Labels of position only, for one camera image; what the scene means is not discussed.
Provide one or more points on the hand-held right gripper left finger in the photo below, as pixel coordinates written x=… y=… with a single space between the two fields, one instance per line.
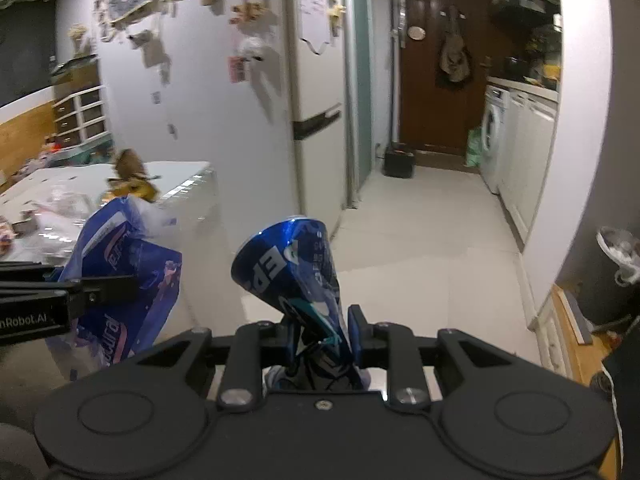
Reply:
x=277 y=336

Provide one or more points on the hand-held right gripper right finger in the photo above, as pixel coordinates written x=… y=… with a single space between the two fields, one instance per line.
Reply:
x=359 y=332

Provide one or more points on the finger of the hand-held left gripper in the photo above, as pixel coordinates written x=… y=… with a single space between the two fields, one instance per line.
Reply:
x=27 y=271
x=107 y=290

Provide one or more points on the blue plastic packaging bag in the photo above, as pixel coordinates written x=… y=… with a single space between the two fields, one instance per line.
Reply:
x=142 y=270

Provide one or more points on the crushed blue drink can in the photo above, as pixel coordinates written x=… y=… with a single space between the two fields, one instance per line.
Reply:
x=280 y=260

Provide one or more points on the clear plastic wrapper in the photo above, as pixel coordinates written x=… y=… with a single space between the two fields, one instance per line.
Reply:
x=65 y=207

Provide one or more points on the brown yellow crumpled wrapper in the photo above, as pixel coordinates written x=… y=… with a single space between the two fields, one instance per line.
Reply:
x=131 y=170

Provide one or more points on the silver foil covered table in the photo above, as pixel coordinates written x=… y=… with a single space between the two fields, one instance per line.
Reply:
x=180 y=180

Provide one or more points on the white drawer unit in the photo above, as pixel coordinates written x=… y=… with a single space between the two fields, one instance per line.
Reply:
x=82 y=115

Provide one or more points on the black box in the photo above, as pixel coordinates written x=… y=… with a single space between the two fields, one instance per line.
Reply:
x=399 y=164

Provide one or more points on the green plastic bag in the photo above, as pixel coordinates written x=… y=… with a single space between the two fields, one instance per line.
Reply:
x=473 y=152

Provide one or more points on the grey flat bar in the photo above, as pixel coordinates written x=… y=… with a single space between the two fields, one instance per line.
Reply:
x=575 y=317

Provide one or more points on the wooden low cabinet white drawers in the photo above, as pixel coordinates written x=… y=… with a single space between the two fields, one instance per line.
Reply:
x=575 y=375

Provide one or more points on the brown wooden door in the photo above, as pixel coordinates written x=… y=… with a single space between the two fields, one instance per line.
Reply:
x=425 y=105

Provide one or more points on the white kitchen cabinets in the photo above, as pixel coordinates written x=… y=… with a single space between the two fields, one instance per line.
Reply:
x=530 y=160

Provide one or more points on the white washing machine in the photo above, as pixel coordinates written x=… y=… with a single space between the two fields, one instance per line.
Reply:
x=494 y=130

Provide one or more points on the black round object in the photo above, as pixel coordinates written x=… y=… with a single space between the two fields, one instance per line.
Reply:
x=601 y=382

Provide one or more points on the frosted glass door panel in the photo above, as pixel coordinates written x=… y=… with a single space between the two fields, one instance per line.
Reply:
x=361 y=85

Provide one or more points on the white refrigerator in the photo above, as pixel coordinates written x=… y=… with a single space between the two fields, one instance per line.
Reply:
x=320 y=85

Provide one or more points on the pink paper tag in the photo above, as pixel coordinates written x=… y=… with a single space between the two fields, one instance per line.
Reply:
x=238 y=70

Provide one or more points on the dark printed cloth cover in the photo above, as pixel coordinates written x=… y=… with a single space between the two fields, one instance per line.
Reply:
x=627 y=400

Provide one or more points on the white plush sheep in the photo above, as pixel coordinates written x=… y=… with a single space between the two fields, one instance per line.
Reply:
x=251 y=49

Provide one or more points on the khaki hanging bag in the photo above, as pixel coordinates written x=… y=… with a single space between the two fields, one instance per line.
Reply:
x=454 y=60

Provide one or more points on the round door ornament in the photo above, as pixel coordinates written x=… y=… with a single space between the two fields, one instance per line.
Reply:
x=416 y=33

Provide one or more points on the black cooking pot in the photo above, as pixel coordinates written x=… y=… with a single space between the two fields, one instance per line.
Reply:
x=514 y=67

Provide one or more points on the yellow container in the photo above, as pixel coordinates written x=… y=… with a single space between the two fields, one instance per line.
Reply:
x=551 y=75

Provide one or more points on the white paper sheet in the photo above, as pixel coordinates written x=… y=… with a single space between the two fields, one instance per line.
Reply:
x=314 y=10

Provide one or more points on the black range hood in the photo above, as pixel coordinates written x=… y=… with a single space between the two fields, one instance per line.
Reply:
x=522 y=7

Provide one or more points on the wall outlet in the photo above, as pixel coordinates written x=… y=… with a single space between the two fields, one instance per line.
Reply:
x=155 y=97

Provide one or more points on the wooden wall hook rack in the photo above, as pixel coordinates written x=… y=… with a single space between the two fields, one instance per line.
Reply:
x=248 y=12

